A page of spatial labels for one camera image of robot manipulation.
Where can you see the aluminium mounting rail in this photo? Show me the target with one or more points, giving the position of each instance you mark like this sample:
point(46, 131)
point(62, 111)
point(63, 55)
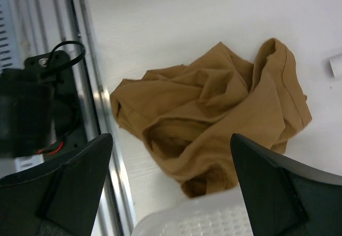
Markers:
point(40, 25)

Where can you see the white and silver clothes rack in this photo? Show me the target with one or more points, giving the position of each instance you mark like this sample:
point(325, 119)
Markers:
point(336, 65)

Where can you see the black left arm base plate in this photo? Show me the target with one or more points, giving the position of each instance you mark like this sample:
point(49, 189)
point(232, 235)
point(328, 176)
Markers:
point(27, 105)

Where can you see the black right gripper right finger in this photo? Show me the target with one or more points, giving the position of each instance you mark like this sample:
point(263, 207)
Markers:
point(283, 196)

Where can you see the white slotted cable duct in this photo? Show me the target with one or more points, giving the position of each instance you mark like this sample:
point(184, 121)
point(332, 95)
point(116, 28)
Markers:
point(10, 58)

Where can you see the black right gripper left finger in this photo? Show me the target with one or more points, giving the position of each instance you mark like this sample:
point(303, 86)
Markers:
point(58, 197)

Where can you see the tan tank top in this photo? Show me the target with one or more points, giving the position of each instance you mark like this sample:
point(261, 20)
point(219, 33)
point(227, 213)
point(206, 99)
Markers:
point(186, 114)

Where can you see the white perforated plastic basket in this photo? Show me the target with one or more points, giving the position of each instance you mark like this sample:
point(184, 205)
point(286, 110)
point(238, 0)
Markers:
point(222, 213)

